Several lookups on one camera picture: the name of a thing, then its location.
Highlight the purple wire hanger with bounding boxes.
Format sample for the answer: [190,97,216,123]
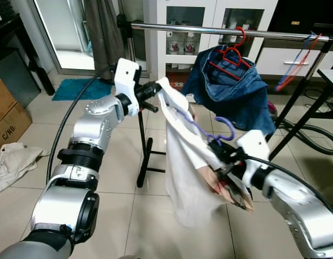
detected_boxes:
[177,111,235,144]

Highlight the white shirt with plaid cuffs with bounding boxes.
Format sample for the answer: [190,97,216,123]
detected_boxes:
[154,77,254,228]

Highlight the red plastic hanger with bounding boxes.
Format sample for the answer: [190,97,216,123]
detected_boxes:
[209,27,252,81]

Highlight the thin blue hanger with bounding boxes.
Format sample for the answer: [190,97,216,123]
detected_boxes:
[275,33,318,91]

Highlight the blue denim garment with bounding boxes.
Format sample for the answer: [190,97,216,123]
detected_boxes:
[181,46,276,137]

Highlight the white bottle red label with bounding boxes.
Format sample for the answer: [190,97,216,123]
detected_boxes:
[183,31,199,54]
[168,31,182,54]

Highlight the white cabinet with glass doors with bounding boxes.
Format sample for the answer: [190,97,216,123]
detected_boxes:
[144,0,333,77]

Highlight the teal floor mat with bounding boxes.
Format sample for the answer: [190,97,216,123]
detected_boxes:
[52,78,115,101]

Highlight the metal clothes rack black stand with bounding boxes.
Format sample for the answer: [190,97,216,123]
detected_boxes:
[117,15,333,188]

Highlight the grey curtain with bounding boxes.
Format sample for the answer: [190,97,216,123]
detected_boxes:
[83,0,126,81]

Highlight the cardboard box black print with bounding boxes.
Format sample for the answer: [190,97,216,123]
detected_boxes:
[0,77,33,153]

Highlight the black low cabinet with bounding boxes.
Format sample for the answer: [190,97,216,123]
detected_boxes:
[0,13,56,108]

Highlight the beige crumpled cloth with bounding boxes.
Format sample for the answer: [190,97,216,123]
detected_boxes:
[0,142,50,196]

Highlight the black flat screen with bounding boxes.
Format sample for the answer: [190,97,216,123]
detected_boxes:
[269,0,333,36]

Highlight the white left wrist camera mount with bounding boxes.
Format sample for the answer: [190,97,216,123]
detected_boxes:
[113,58,141,117]

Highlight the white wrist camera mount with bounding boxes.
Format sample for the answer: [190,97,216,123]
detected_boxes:
[113,58,141,117]
[236,129,273,189]

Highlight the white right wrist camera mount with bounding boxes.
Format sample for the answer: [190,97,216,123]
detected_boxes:
[236,129,273,189]

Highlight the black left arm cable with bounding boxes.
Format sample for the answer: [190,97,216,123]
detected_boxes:
[46,65,117,184]

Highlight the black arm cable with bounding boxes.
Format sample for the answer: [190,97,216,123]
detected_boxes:
[46,65,117,184]
[243,154,333,219]

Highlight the black corrugated hose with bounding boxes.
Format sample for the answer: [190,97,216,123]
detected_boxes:
[274,116,333,156]

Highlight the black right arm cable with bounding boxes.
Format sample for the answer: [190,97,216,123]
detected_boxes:
[243,154,333,219]

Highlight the glass door white frame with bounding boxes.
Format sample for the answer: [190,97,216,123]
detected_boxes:
[34,0,97,71]

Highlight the thin red wire hanger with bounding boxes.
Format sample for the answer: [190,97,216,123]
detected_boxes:
[278,33,322,92]

